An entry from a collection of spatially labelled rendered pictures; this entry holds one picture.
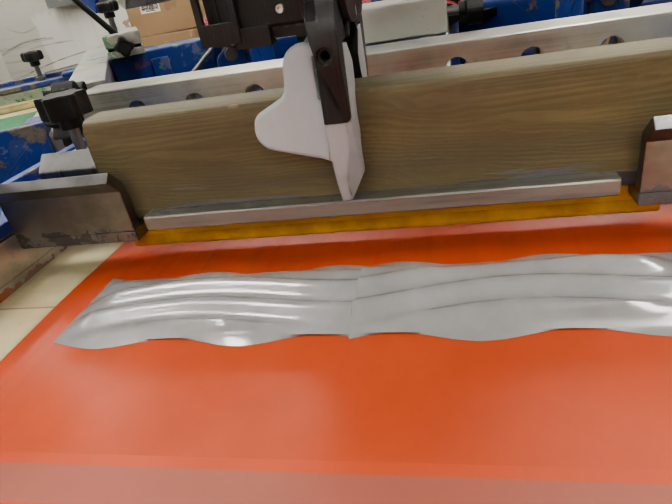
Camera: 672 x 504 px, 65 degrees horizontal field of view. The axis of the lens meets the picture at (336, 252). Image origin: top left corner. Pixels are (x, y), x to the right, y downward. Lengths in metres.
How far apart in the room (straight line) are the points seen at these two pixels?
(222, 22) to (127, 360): 0.19
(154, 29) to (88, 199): 4.14
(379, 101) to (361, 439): 0.19
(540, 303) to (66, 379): 0.25
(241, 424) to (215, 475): 0.03
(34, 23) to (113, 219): 5.23
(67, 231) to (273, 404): 0.23
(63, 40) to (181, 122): 5.13
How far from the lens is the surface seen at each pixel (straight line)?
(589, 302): 0.28
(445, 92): 0.32
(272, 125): 0.31
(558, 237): 0.35
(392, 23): 0.59
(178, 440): 0.25
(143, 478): 0.25
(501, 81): 0.32
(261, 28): 0.30
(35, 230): 0.44
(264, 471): 0.23
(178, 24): 4.45
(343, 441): 0.23
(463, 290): 0.29
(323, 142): 0.31
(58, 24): 5.47
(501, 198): 0.33
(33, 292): 0.43
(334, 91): 0.29
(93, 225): 0.40
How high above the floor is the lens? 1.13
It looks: 29 degrees down
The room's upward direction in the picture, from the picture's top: 10 degrees counter-clockwise
